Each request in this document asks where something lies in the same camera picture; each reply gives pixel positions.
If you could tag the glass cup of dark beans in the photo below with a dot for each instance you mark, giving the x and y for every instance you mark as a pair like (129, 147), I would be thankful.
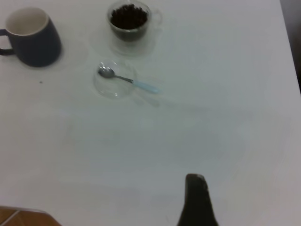
(150, 44)

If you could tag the dark blue-grey ceramic mug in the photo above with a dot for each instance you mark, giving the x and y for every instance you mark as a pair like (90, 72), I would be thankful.
(40, 49)

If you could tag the dark roasted coffee beans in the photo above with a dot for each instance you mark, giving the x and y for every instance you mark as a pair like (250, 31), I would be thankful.
(129, 16)

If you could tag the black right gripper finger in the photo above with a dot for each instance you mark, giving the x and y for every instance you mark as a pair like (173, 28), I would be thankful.
(197, 204)

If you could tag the double-walled glass cup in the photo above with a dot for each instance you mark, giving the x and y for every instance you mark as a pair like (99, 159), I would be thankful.
(158, 15)

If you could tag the small clear glass dish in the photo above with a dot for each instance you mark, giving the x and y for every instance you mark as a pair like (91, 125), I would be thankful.
(110, 93)

